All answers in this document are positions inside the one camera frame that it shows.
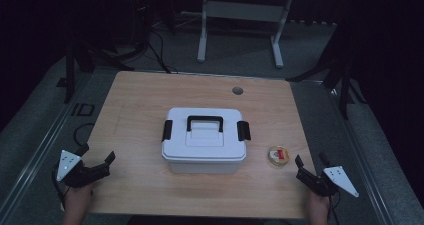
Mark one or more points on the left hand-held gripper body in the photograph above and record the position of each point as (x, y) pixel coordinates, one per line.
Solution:
(85, 175)

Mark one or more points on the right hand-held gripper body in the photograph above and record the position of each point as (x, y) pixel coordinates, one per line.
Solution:
(320, 184)

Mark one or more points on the round tin with red label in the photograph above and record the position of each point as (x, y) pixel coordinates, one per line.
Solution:
(278, 155)

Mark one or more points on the white plastic storage box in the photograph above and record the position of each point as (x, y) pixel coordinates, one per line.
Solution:
(203, 166)

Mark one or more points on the white storage box lid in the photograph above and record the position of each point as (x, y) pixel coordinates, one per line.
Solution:
(204, 150)

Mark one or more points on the person's right hand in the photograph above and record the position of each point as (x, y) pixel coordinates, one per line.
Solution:
(318, 205)

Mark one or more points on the person's left hand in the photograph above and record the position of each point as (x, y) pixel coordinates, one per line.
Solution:
(78, 198)

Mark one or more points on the black tripod stand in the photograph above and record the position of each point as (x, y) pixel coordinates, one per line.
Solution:
(70, 75)
(345, 85)

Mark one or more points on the black equipment tower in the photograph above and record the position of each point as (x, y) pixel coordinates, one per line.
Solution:
(143, 15)

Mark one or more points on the metal floor rail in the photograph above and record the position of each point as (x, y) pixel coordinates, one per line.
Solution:
(360, 158)
(40, 141)

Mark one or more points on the white metal stand frame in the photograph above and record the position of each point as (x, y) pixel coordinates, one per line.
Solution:
(245, 11)

